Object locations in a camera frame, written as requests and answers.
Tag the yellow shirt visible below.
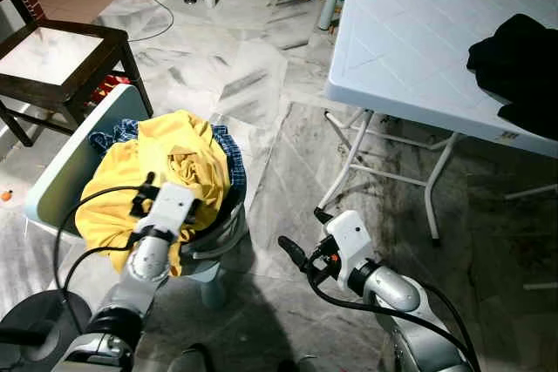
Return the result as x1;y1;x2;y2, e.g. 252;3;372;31
74;111;232;277

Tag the black garment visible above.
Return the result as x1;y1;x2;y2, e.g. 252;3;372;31
466;13;558;139

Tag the blue plaid cloth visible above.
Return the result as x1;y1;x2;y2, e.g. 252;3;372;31
87;119;247;207

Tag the grey laundry bin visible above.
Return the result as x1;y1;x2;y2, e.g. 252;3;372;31
24;85;254;312

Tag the red toy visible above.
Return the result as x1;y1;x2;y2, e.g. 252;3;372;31
87;74;132;103

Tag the grey right robot foot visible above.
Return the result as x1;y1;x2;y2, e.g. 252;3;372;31
277;356;319;372

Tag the grey robot foot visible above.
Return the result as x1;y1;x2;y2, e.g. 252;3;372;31
167;343;212;372
277;356;319;372

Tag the grey left robot foot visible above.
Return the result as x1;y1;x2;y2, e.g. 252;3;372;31
167;343;212;372

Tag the dark wooden stool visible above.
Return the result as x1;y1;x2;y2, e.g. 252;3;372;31
0;19;153;148

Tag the black round base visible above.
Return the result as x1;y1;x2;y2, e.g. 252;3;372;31
0;289;92;372

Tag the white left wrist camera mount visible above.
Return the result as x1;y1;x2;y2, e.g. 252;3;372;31
144;182;197;238

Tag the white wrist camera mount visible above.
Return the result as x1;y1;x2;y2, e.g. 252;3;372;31
324;209;378;275
144;182;197;238

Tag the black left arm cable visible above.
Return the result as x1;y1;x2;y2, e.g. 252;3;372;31
52;185;151;303

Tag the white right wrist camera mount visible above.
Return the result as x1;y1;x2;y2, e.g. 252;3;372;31
324;209;378;275

